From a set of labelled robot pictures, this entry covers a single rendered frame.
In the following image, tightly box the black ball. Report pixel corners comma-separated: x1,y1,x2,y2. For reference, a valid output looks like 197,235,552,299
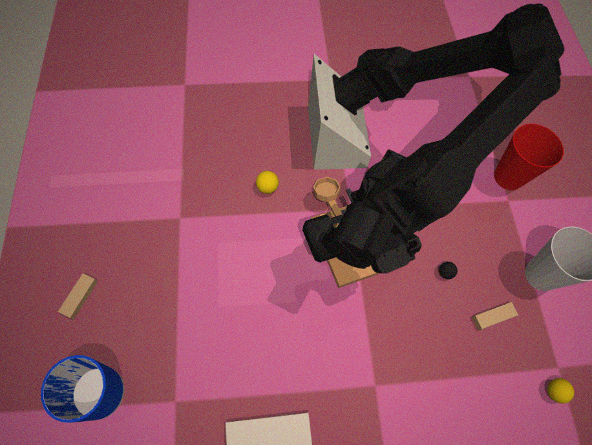
439,262,458,279

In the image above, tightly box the blue mug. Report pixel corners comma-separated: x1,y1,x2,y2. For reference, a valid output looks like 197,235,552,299
41,355,125,423

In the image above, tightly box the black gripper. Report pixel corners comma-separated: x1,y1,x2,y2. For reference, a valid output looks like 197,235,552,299
302,190,416,262

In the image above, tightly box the yellow ball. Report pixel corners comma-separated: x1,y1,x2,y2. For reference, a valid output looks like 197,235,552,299
547,378,574,404
256,171,279,193

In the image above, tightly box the red cup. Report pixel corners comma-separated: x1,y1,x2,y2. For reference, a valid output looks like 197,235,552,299
494,124,564,191

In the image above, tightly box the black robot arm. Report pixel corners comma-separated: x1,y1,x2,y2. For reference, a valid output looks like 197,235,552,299
328,3,564,274

